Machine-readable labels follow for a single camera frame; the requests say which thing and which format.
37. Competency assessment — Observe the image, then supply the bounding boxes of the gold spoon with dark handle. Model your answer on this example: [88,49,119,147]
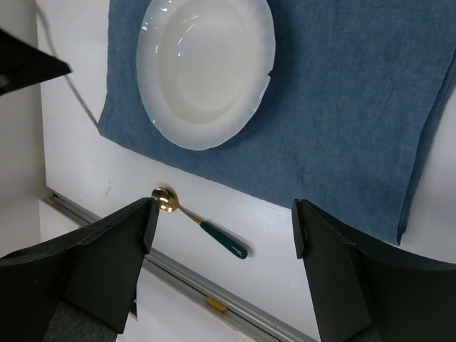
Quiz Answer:
[151,187,249,259]

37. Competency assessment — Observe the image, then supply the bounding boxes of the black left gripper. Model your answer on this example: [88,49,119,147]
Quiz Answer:
[0,29,71,95]

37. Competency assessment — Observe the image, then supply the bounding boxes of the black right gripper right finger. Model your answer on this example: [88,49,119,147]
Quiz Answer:
[292,199,455,341]

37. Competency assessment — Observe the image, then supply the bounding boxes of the blue cloth napkin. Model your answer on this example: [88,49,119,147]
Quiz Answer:
[98,1,455,244]

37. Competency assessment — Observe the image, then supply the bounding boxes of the clear glass plate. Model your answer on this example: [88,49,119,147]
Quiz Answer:
[136,1,276,151]

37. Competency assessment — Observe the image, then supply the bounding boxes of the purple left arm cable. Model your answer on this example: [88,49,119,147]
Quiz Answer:
[33,0,100,126]

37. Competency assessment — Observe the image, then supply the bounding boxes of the aluminium rail frame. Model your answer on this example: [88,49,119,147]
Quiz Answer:
[41,190,318,342]

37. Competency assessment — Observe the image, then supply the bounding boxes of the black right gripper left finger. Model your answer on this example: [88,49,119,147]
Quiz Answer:
[1,197,159,341]

